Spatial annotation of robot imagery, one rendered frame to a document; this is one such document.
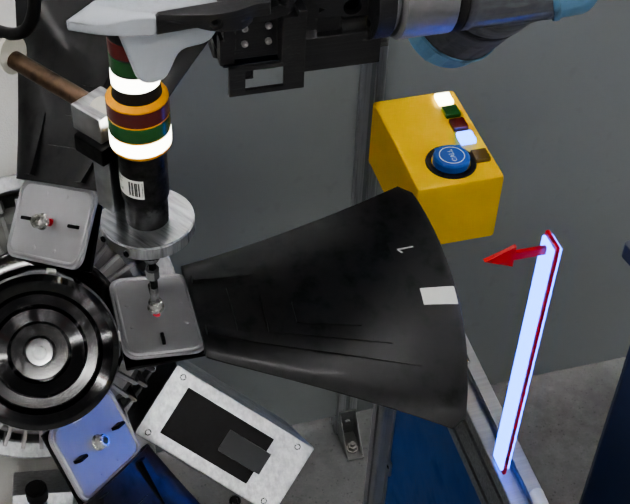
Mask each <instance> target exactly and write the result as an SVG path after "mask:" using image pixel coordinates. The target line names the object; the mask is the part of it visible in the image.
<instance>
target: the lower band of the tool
mask: <svg viewBox="0 0 630 504"><path fill-rule="evenodd" d="M161 87H162V94H161V96H160V97H159V99H157V100H156V101H155V102H153V103H151V104H148V105H145V106H139V107H131V106H125V105H122V104H120V103H118V102H116V101H115V100H114V99H113V97H112V95H111V89H112V86H109V88H108V89H107V91H106V93H105V100H106V103H107V105H108V106H109V107H110V108H111V109H113V110H114V111H116V112H118V113H121V114H125V115H145V114H149V113H152V112H155V111H157V110H159V109H160V108H162V107H163V106H164V105H165V104H166V102H167V101H168V98H169V92H168V89H167V87H166V86H165V85H164V84H163V83H162V82H161ZM168 116H169V115H168ZM168 116H167V118H168ZM167 118H166V119H167ZM108 119H109V118H108ZM166 119H165V120H166ZM109 120H110V119H109ZM165 120H164V121H165ZM110 121H111V120H110ZM164 121H162V122H161V123H159V124H158V125H160V124H162V123H163V122H164ZM111 122H112V121H111ZM112 123H113V122H112ZM113 124H114V123H113ZM114 125H115V126H117V127H119V128H122V129H125V130H132V131H141V130H148V129H151V128H154V127H156V126H158V125H155V126H153V127H149V128H145V129H128V128H123V127H120V126H118V125H116V124H114ZM169 131H170V129H169ZM169 131H168V133H169ZM168 133H167V134H168ZM167 134H166V135H167ZM166 135H165V136H166ZM111 136H112V135H111ZM165 136H163V137H162V138H160V139H159V140H161V139H163V138H164V137H165ZM112 137H113V136H112ZM113 138H114V137H113ZM114 139H116V138H114ZM116 140H117V141H119V142H121V143H124V144H127V145H134V146H142V145H148V144H152V143H155V142H157V141H159V140H156V141H154V142H150V143H146V144H129V143H125V142H122V141H120V140H118V139H116ZM170 146H171V144H170ZM170 146H169V147H168V148H167V149H166V150H165V151H164V152H162V153H161V154H159V155H157V156H154V157H150V158H145V159H133V158H128V157H124V156H122V155H120V154H118V153H117V152H115V151H114V150H113V149H112V150H113V151H114V153H115V154H117V155H118V156H120V157H121V158H124V159H127V160H130V161H137V162H142V161H149V160H153V159H156V158H158V157H160V156H161V155H163V154H164V153H166V152H167V151H168V149H169V148H170Z"/></svg>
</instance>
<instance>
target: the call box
mask: <svg viewBox="0 0 630 504"><path fill-rule="evenodd" d="M446 92H449V93H450V95H451V97H452V99H453V100H454V102H453V104H451V105H454V104H456V105H457V107H458V109H459V110H460V112H461V116H460V117H464V119H465V121H466V122H467V124H468V126H469V128H468V130H471V131H472V132H473V134H474V136H475V138H476V143H473V144H466V145H461V144H460V142H459V140H458V138H457V137H456V133H457V132H460V131H457V132H454V131H453V130H452V128H451V126H450V124H449V119H453V118H449V119H446V117H445V116H444V114H443V112H442V110H441V107H442V106H439V105H438V104H437V102H436V100H435V98H434V94H437V93H432V94H425V95H419V96H412V97H405V98H398V99H391V100H385V101H378V102H375V103H374V104H373V111H372V123H371V136H370V148H369V160H368V161H369V163H370V165H371V167H372V169H373V171H374V173H375V175H376V177H377V179H378V181H379V183H380V185H381V188H382V190H383V192H386V191H388V190H391V189H393V188H395V187H397V186H398V187H400V188H403V189H405V190H407V191H410V192H412V193H413V194H414V196H415V197H416V199H417V200H418V202H419V203H420V205H421V206H422V208H423V210H424V212H425V213H426V215H427V217H428V219H429V221H430V223H431V225H432V227H433V228H434V231H435V233H436V235H437V237H438V239H439V241H440V244H446V243H452V242H457V241H463V240H469V239H475V238H480V237H486V236H491V235H492V234H493V233H494V228H495V222H496V217H497V211H498V206H499V201H500V195H501V190H502V184H503V179H504V176H503V174H502V172H501V170H500V169H499V167H498V165H497V164H496V162H495V160H494V159H493V157H492V155H491V154H490V152H489V150H488V149H487V147H486V145H485V143H484V142H483V140H482V138H481V137H480V135H479V133H478V132H477V130H476V128H475V127H474V125H473V123H472V122H471V120H470V118H469V117H468V115H467V113H466V112H465V110H464V108H463V107H462V105H461V103H460V102H459V100H458V98H457V96H456V95H455V93H454V92H453V91H446ZM444 145H461V147H462V148H463V149H465V150H466V151H467V152H468V153H469V155H470V163H469V167H468V169H467V170H466V171H465V172H462V173H458V174H448V173H444V172H441V171H439V170H438V169H436V168H435V167H434V165H433V162H432V160H433V153H434V151H435V149H434V148H439V147H441V146H444ZM480 148H486V150H487V152H488V153H489V155H490V157H491V161H488V162H482V163H476V162H475V161H474V159H473V157H472V156H471V154H470V151H471V150H474V149H480Z"/></svg>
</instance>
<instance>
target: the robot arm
mask: <svg viewBox="0 0 630 504"><path fill-rule="evenodd" d="M596 2H597V0H93V1H91V2H90V3H89V4H87V5H86V6H84V7H83V8H82V9H80V10H79V11H78V12H76V13H75V14H73V15H72V16H70V17H69V18H68V19H66V24H67V28H68V30H70V31H76V32H82V33H87V34H95V35H107V36H119V38H120V40H121V43H122V45H123V48H124V50H125V52H126V55H127V57H128V59H129V62H130V64H131V66H132V69H133V71H134V73H135V76H136V77H137V78H138V79H139V80H140V81H142V82H145V83H154V82H157V81H160V80H162V79H164V78H165V77H166V76H167V75H168V73H169V71H170V69H171V67H172V65H173V62H174V60H175V58H176V56H177V54H178V53H179V52H180V51H181V50H183V49H184V48H187V47H191V46H195V45H199V44H202V43H205V42H207V41H208V46H209V48H210V51H211V54H212V57H213V58H216V59H218V61H219V64H220V66H222V67H223V68H225V69H228V95H229V97H236V96H244V95H251V94H258V93H266V92H273V91H280V90H288V89H295V88H302V87H304V72H306V71H314V70H321V69H329V68H336V67H344V66H351V65H359V64H367V63H374V62H379V56H380V46H381V38H386V37H389V36H390V37H391V38H393V39H395V40H399V39H407V38H408V39H409V41H410V43H411V45H412V47H413V48H414V50H415V51H416V52H417V53H418V54H419V55H420V56H421V57H422V58H423V59H424V60H425V61H428V62H429V63H431V64H434V65H436V66H439V67H444V68H458V67H463V66H466V65H468V64H470V63H472V62H476V61H479V60H482V59H484V58H485V57H487V56H488V55H489V54H490V53H491V52H492V51H493V50H494V49H495V47H497V46H498V45H500V44H501V43H502V42H504V41H505V40H506V39H508V38H509V37H510V36H512V35H514V34H516V33H518V32H519V31H521V30H522V29H524V28H525V27H526V26H528V25H529V24H530V23H533V22H537V21H542V20H550V19H552V20H553V21H559V20H560V19H561V18H563V17H569V16H574V15H580V14H583V13H585V12H587V11H589V10H590V9H591V8H592V7H593V6H594V5H595V3H596ZM276 67H283V83H281V84H273V85H266V86H258V87H251V88H245V79H253V70H260V69H261V70H262V69H270V68H276Z"/></svg>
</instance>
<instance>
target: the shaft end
mask: <svg viewBox="0 0 630 504"><path fill-rule="evenodd" d="M25 356H26V359H27V360H28V362H29V363H30V364H32V365H34V366H44V365H47V364H48V363H49V362H50V361H51V360H52V358H53V356H54V349H53V346H52V344H51V343H50V342H49V341H48V340H46V339H42V338H37V339H34V340H32V341H31V342H29V343H28V345H27V346H26V349H25Z"/></svg>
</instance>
